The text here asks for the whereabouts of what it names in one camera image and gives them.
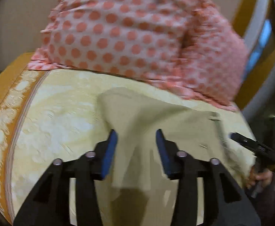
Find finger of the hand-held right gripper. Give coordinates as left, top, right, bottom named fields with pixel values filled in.
left=230, top=132, right=273, bottom=157

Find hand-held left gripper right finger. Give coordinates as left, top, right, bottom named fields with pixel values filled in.
left=156, top=129, right=262, bottom=226

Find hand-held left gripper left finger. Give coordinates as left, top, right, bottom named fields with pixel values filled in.
left=13, top=129, right=118, bottom=226

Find beige pants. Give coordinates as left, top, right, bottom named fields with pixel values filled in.
left=97, top=87, right=255, bottom=226

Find person's right hand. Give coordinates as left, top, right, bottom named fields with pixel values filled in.
left=247, top=166, right=275, bottom=190

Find yellow floral bedsheet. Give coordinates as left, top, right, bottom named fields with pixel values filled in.
left=0, top=53, right=258, bottom=226

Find window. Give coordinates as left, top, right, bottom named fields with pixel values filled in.
left=247, top=19, right=275, bottom=72

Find pink polka dot pillow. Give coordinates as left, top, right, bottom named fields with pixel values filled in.
left=27, top=0, right=249, bottom=111

